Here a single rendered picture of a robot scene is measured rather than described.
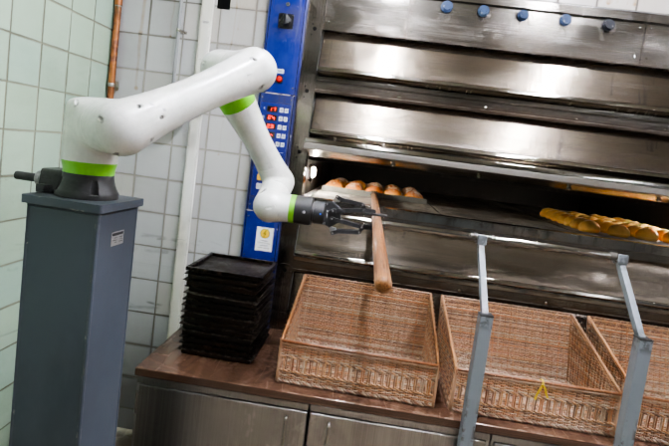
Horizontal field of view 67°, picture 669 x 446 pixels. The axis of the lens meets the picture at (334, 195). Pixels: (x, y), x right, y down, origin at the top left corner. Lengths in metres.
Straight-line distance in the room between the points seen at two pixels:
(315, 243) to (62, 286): 1.13
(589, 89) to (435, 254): 0.92
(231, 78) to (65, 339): 0.76
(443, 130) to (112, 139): 1.39
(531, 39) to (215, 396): 1.83
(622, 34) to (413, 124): 0.91
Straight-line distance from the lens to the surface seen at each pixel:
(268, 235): 2.20
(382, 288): 0.85
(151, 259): 2.42
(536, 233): 2.29
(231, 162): 2.25
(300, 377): 1.85
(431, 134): 2.17
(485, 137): 2.21
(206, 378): 1.87
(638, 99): 2.41
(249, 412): 1.88
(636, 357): 1.86
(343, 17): 2.25
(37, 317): 1.46
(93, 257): 1.34
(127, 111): 1.22
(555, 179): 2.13
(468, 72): 2.22
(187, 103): 1.29
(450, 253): 2.23
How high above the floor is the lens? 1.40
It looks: 5 degrees down
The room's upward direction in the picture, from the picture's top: 7 degrees clockwise
